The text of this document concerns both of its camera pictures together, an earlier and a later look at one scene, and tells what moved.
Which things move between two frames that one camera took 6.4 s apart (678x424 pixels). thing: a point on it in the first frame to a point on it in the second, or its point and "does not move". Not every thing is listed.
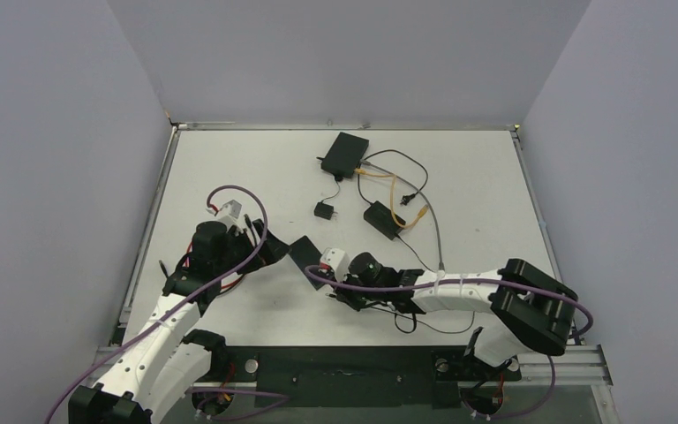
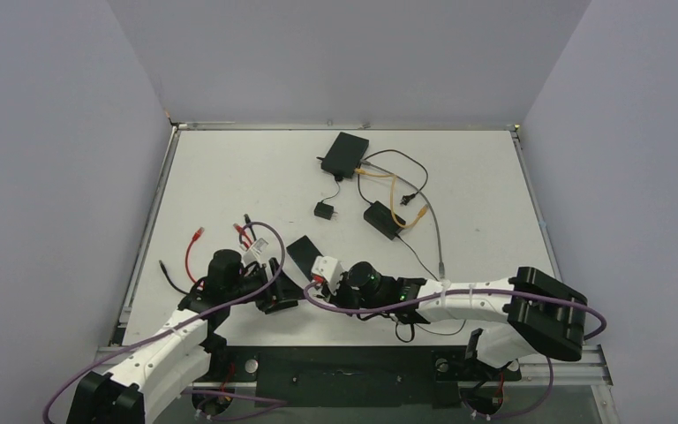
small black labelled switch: [306, 254] does not move
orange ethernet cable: [422, 210] does not move
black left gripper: [272, 251] to [282, 294]
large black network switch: [344, 155] does not move
